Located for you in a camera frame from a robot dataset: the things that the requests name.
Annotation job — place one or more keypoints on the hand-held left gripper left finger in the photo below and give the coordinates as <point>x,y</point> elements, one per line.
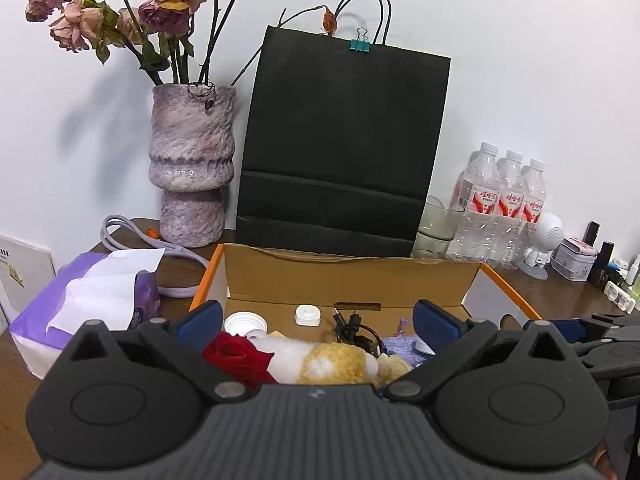
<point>200,327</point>

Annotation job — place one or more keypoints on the white printed book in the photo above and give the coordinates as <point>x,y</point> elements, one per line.
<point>25,275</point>

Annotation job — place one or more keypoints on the clear water bottle red label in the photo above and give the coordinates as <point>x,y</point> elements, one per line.
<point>510,210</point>
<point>477,200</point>
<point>534,205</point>

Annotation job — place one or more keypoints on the small printed tin box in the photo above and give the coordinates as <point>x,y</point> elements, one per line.
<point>575,260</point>

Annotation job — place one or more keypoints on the red cloth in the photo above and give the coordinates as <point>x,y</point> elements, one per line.
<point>235,355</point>

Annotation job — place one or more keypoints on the black paper bag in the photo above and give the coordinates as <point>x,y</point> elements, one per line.
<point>345,150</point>

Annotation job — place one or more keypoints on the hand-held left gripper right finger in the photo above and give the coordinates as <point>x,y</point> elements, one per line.
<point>440,327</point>

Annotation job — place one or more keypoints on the white bottle holder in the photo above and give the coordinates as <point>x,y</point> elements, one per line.
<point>620,296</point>

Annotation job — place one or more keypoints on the purple tissue pack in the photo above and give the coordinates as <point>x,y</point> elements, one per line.
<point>90,295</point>

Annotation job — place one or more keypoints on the clear glass container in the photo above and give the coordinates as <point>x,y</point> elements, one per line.
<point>437,230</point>

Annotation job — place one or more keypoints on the red cardboard box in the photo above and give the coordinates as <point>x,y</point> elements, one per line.
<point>350,280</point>

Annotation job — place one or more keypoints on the white jar lid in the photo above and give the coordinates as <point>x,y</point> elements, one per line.
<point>242,324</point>

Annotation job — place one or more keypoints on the white robot toy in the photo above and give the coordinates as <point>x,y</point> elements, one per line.
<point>547,232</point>

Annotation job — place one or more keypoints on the green plastic bottle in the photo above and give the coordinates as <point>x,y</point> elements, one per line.
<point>635,280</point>

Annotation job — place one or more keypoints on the yellow and white plush toy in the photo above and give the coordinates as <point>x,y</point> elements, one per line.
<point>335,365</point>

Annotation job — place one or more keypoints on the purple burlap pouch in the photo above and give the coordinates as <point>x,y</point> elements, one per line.
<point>400,347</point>

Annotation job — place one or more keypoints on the white round plastic gadget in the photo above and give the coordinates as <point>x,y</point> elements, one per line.
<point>307,316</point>

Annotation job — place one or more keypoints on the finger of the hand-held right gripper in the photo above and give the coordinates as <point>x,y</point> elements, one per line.
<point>570,331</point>
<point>612,360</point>

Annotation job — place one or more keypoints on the purple ceramic vase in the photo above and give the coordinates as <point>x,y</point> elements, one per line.
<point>192,160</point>

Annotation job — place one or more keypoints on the green binder clip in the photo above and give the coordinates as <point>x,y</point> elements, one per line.
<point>359,45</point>

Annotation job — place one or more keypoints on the tall black box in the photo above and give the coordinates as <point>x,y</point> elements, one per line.
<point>601,265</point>

